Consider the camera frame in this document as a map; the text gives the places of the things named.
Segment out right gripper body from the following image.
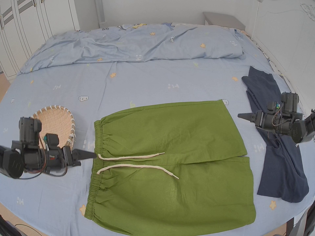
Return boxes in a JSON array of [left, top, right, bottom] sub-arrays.
[[255, 110, 284, 133]]

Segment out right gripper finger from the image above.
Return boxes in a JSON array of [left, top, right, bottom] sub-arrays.
[[237, 112, 257, 123]]

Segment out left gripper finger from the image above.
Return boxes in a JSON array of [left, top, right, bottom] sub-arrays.
[[73, 150, 98, 161]]

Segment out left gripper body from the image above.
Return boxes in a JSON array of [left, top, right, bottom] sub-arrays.
[[42, 146, 82, 176]]

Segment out green shorts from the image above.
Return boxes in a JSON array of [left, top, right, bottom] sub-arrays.
[[84, 98, 257, 236]]

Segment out round woven basket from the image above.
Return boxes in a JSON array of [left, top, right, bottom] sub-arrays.
[[31, 105, 76, 154]]

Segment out dark blue garment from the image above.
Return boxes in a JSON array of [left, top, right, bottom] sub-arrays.
[[242, 66, 310, 203]]

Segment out grey bedside table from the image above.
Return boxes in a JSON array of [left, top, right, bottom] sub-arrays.
[[202, 11, 246, 30]]

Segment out pale blue quilt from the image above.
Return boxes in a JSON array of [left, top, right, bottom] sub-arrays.
[[17, 22, 246, 76]]

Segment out white wardrobe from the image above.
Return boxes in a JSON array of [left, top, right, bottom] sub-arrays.
[[0, 0, 80, 78]]

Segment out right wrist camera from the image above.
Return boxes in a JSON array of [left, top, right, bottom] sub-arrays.
[[268, 101, 281, 115]]

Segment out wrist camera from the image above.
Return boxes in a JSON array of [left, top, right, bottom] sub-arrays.
[[45, 133, 60, 154], [268, 101, 281, 115]]

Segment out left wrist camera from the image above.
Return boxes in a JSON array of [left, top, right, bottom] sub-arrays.
[[45, 133, 60, 154]]

